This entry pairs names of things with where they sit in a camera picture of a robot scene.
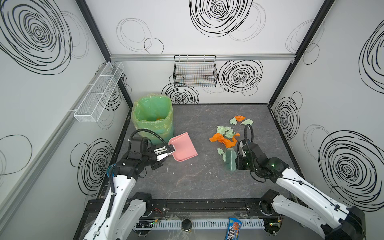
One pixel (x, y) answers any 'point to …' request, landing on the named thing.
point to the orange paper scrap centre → (228, 142)
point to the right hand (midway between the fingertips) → (233, 161)
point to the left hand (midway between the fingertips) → (165, 151)
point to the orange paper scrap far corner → (240, 118)
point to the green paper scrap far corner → (233, 121)
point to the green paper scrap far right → (247, 121)
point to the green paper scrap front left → (220, 151)
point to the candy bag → (233, 229)
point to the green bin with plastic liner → (154, 112)
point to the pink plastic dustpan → (184, 147)
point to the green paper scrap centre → (226, 131)
